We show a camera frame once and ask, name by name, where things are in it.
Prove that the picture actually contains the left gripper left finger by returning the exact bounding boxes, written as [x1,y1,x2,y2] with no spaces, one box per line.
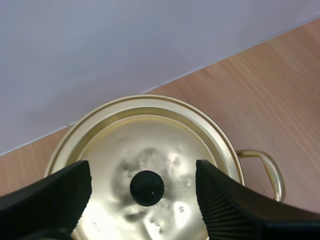
[0,160,93,240]

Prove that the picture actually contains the gold pot with two handles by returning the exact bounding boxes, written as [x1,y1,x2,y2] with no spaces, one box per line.
[43,94,286,240]

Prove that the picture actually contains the gold lid with black knob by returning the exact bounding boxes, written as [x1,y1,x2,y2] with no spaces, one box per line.
[69,106,225,240]

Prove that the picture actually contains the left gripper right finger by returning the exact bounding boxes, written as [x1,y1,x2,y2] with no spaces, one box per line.
[195,159,320,240]

